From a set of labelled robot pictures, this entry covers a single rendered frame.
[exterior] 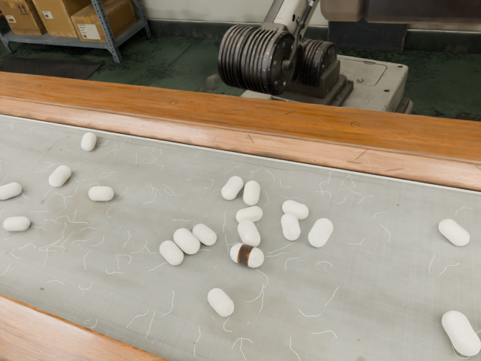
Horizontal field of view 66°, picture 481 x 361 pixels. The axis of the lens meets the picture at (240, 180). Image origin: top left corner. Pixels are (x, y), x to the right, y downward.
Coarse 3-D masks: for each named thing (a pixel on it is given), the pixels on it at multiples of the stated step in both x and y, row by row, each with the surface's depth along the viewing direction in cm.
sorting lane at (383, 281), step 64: (0, 128) 69; (64, 128) 66; (64, 192) 54; (128, 192) 52; (192, 192) 51; (320, 192) 48; (384, 192) 46; (448, 192) 45; (0, 256) 47; (64, 256) 45; (128, 256) 44; (192, 256) 43; (320, 256) 41; (384, 256) 40; (448, 256) 39; (128, 320) 38; (192, 320) 37; (256, 320) 37; (320, 320) 36; (384, 320) 35
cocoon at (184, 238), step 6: (180, 228) 44; (186, 228) 44; (174, 234) 43; (180, 234) 43; (186, 234) 43; (192, 234) 43; (174, 240) 43; (180, 240) 42; (186, 240) 42; (192, 240) 42; (198, 240) 43; (180, 246) 43; (186, 246) 42; (192, 246) 42; (198, 246) 42; (186, 252) 42; (192, 252) 42
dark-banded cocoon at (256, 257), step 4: (236, 244) 41; (240, 244) 41; (232, 248) 41; (236, 248) 40; (256, 248) 40; (232, 252) 41; (236, 252) 40; (252, 252) 40; (256, 252) 40; (260, 252) 40; (232, 256) 41; (236, 256) 40; (252, 256) 40; (256, 256) 40; (260, 256) 40; (236, 260) 40; (248, 260) 40; (252, 260) 40; (256, 260) 40; (260, 260) 40; (248, 264) 40; (252, 264) 40; (256, 264) 40; (260, 264) 40
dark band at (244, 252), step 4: (244, 244) 41; (240, 248) 40; (244, 248) 40; (248, 248) 40; (252, 248) 40; (240, 252) 40; (244, 252) 40; (248, 252) 40; (240, 256) 40; (244, 256) 40; (248, 256) 40; (240, 260) 40; (244, 260) 40; (244, 264) 40
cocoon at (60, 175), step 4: (60, 168) 55; (64, 168) 55; (68, 168) 55; (56, 172) 54; (60, 172) 54; (64, 172) 55; (68, 172) 55; (52, 176) 53; (56, 176) 54; (60, 176) 54; (64, 176) 54; (68, 176) 55; (52, 180) 53; (56, 180) 53; (60, 180) 54; (64, 180) 55; (52, 184) 54; (56, 184) 54; (60, 184) 54
